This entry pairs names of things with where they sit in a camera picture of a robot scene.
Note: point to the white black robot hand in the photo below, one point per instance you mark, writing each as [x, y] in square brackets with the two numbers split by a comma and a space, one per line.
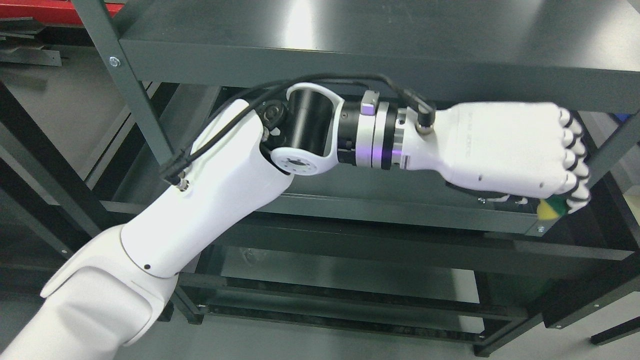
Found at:
[525, 150]

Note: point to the green yellow sponge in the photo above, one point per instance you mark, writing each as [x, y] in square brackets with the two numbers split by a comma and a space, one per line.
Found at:
[551, 209]

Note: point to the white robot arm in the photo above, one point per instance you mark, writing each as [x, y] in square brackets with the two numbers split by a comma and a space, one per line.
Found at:
[112, 291]

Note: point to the dark metal shelf rack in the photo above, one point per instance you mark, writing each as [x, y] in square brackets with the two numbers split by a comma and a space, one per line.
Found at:
[581, 54]

